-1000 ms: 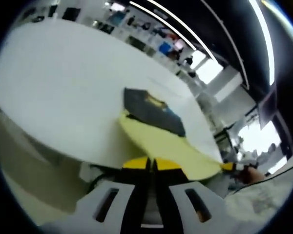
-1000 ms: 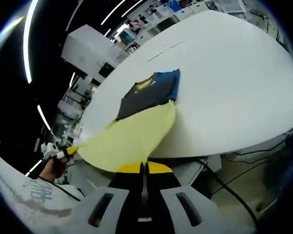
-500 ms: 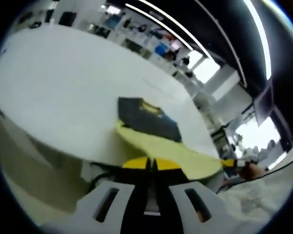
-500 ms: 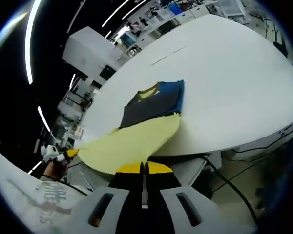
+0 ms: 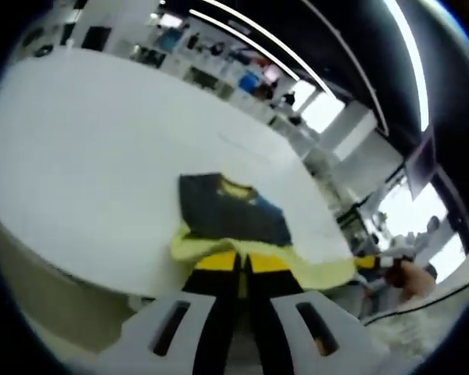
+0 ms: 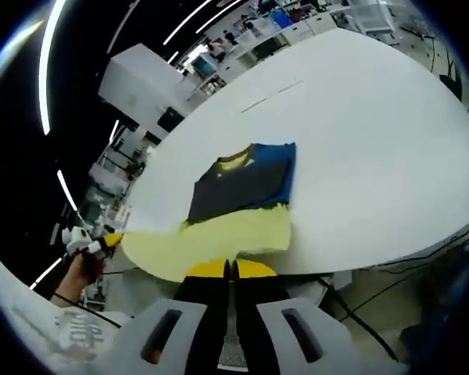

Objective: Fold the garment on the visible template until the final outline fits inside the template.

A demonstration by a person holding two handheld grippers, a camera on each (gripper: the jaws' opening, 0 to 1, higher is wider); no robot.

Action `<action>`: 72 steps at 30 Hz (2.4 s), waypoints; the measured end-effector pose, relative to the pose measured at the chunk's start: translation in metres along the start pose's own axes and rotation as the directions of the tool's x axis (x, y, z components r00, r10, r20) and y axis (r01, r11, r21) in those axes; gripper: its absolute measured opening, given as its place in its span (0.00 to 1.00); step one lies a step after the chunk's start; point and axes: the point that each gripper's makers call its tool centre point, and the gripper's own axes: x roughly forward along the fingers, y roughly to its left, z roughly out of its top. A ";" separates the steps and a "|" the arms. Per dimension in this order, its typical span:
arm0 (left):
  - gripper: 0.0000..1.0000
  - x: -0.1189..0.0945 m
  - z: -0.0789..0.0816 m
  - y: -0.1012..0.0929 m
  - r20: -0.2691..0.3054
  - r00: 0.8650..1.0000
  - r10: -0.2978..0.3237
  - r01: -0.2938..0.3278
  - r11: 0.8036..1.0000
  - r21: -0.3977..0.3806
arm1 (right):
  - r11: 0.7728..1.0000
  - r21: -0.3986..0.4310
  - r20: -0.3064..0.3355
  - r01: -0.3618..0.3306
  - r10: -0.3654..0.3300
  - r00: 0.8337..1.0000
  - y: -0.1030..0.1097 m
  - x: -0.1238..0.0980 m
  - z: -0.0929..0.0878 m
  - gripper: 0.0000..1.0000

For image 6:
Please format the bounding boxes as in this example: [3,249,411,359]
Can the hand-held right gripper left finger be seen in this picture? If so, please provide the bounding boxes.
[111,259,233,375]

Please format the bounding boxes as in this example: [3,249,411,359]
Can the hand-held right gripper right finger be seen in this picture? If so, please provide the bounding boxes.
[233,258,410,375]

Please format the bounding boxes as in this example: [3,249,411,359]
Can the yellow garment with dark sleeves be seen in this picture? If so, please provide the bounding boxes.
[123,142,299,283]

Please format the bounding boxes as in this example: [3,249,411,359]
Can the person's left hand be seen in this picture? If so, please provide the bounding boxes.
[62,249,106,293]

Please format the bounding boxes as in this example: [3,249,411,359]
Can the ceiling light strip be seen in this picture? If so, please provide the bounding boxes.
[55,169,80,213]
[38,0,66,137]

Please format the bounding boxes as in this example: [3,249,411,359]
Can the black chair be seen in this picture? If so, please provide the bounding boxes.
[158,107,183,132]

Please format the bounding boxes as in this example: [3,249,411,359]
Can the blue storage bin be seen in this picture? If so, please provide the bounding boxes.
[269,9,295,30]

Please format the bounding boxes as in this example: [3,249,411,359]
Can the black floor cable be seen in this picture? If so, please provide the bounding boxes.
[334,220,469,325]
[316,279,402,364]

